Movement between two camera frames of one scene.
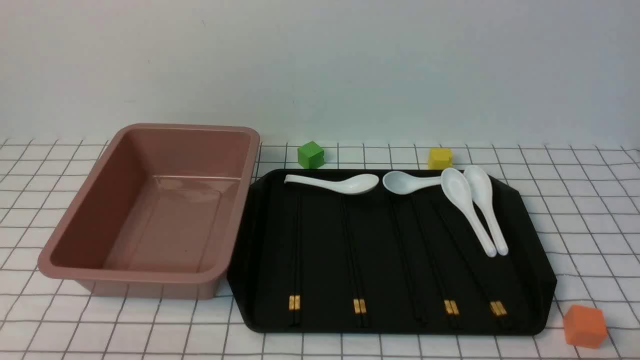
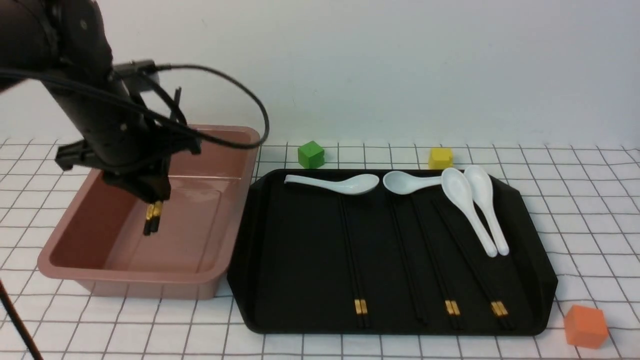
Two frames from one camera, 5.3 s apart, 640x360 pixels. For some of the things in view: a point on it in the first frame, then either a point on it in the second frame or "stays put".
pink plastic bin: x=159 y=215 stays put
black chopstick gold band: x=297 y=308 -> x=156 y=217
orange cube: x=584 y=326 stays put
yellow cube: x=439 y=158 stays put
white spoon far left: x=352 y=185 stays put
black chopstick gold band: x=294 y=295 -> x=147 y=225
